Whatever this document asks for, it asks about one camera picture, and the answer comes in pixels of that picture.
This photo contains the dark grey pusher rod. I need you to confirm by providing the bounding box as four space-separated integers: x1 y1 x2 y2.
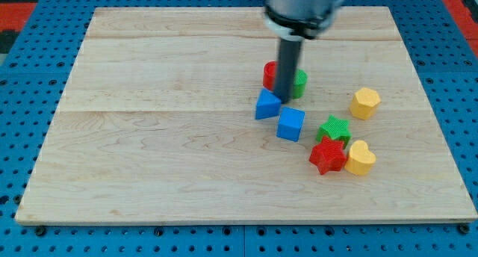
273 39 302 104

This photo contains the red cylinder block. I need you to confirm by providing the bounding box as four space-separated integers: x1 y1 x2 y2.
262 61 276 91

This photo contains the green cylinder block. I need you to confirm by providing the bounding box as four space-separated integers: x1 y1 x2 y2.
292 69 308 99

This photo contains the wooden board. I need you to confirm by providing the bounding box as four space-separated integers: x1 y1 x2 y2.
15 7 477 226

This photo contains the blue triangle block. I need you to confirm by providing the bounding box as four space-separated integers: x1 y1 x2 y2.
255 88 282 120

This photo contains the blue cube block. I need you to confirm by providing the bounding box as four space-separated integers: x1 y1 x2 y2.
276 107 305 142

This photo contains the yellow hexagon block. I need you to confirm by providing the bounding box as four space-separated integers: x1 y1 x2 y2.
349 87 381 120

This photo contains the green star block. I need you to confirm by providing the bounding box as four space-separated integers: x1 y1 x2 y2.
315 114 352 149

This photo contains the red star block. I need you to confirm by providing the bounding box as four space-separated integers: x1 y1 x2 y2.
309 135 347 175

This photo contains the yellow heart block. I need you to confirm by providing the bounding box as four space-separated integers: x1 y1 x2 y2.
344 140 376 176

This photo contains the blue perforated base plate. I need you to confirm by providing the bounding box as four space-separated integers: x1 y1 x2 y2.
1 0 477 256

